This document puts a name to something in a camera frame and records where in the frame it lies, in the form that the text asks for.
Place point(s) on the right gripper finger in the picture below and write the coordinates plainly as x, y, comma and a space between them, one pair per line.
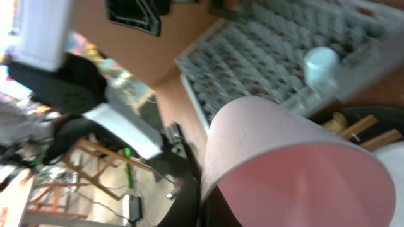
136, 14

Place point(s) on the light blue cup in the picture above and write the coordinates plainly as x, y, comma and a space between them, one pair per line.
320, 66

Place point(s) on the pink cup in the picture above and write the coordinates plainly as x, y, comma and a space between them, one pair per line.
275, 168

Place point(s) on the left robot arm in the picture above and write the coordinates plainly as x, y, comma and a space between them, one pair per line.
42, 63

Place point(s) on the grey dishwasher rack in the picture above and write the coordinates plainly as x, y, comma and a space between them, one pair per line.
264, 55

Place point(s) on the gold foil wrapper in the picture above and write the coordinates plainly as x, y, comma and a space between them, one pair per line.
337, 124

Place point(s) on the left wooden chopstick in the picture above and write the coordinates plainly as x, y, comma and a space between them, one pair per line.
359, 127

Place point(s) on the wooden chopstick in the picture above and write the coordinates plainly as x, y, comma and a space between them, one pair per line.
382, 140
359, 127

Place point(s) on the round black tray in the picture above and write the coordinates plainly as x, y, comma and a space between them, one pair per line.
371, 127

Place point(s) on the right wooden chopstick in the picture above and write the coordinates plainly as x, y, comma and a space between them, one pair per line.
382, 140

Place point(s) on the grey round plate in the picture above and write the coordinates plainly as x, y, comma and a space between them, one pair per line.
392, 157

